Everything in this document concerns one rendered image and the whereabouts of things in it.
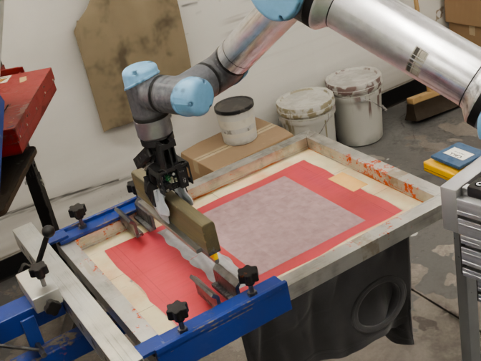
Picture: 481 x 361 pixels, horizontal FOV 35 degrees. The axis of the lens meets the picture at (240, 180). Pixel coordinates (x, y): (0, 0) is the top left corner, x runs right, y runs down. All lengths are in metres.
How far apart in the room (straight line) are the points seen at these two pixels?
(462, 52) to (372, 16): 0.14
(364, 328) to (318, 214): 0.29
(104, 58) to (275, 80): 1.04
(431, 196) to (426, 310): 1.29
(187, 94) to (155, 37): 2.30
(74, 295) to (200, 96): 0.49
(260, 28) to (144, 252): 0.68
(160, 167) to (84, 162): 2.23
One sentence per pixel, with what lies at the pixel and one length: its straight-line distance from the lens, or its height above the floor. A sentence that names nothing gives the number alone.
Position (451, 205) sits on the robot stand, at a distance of 1.40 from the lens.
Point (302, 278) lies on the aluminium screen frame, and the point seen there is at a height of 0.99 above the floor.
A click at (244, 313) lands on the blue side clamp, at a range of 1.53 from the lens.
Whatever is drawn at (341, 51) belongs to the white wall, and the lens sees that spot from 4.46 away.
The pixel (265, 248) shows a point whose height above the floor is 0.96.
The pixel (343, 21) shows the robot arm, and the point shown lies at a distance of 1.17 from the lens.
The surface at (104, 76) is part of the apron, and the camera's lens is 3.68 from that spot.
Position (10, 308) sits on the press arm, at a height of 1.04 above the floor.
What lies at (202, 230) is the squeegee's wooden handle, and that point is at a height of 1.13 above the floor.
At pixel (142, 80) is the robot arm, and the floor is 1.42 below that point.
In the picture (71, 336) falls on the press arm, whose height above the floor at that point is 0.92.
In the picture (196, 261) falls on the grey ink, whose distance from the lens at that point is 1.77.
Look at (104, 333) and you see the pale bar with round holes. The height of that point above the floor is 1.04.
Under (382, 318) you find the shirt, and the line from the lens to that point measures 1.92.
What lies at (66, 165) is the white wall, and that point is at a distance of 3.80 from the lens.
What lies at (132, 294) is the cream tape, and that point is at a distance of 1.73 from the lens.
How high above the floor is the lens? 1.90
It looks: 27 degrees down
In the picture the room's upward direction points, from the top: 12 degrees counter-clockwise
